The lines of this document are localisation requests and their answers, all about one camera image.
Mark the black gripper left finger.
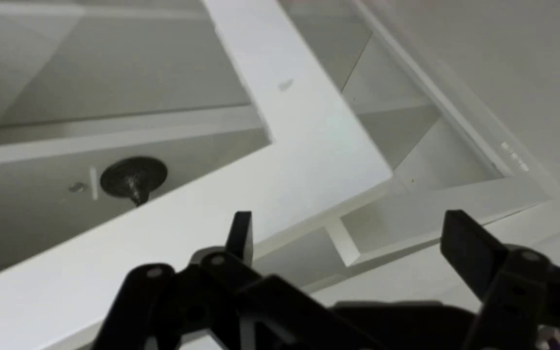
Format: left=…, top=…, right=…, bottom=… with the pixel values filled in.
left=91, top=210, right=373, bottom=350

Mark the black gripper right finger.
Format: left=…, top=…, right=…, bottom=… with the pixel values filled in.
left=439, top=208, right=560, bottom=350

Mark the white glass cabinet door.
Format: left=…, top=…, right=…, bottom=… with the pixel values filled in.
left=0, top=0, right=394, bottom=350

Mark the white built-in cabinet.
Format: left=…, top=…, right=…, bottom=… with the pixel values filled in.
left=0, top=0, right=560, bottom=313

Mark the black candle holder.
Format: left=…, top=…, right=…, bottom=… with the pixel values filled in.
left=99, top=156, right=169, bottom=208

